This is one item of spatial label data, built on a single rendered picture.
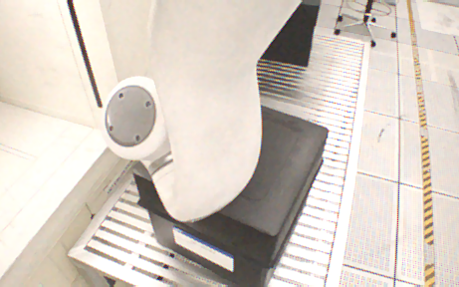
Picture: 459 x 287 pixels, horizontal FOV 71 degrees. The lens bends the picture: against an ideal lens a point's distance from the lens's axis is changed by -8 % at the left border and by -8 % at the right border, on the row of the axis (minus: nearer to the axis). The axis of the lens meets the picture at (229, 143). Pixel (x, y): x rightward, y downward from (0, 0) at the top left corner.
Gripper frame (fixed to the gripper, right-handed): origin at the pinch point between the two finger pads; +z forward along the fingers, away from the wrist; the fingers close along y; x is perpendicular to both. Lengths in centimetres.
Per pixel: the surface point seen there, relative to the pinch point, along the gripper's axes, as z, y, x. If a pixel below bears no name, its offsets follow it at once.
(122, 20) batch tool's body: -2.4, 31.8, -15.9
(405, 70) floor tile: 242, -37, -95
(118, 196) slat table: 14.5, 29.7, 24.5
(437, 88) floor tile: 232, -65, -86
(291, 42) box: 65, 14, -39
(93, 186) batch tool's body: 8.7, 34.0, 23.3
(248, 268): 3.3, -10.1, 21.6
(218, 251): 2.4, -3.7, 20.8
